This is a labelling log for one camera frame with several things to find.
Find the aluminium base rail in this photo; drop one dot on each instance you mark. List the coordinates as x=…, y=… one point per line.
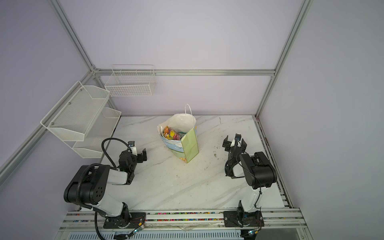
x=285, y=224

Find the aluminium frame post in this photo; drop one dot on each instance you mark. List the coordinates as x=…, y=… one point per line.
x=71, y=32

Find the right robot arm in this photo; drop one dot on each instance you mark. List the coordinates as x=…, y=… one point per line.
x=258, y=173

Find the white mesh wall shelf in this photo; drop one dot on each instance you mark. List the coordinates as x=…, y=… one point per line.
x=82, y=120

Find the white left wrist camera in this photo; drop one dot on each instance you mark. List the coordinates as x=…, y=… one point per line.
x=132, y=147

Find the orange snack box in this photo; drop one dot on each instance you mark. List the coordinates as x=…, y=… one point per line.
x=170, y=134

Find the white green paper bag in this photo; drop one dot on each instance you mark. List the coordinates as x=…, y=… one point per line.
x=186, y=125

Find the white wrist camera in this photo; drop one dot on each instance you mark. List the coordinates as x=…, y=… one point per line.
x=237, y=140
x=132, y=147

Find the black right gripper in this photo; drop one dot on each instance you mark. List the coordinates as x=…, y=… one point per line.
x=227, y=145

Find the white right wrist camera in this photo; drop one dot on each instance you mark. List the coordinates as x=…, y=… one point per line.
x=237, y=140

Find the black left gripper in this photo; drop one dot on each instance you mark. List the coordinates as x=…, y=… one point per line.
x=140, y=158

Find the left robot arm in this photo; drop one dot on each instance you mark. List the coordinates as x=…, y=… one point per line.
x=88, y=187

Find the white wire wall basket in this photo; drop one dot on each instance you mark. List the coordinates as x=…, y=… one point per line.
x=131, y=81

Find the right rear frame post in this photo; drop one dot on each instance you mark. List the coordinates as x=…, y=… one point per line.
x=302, y=13

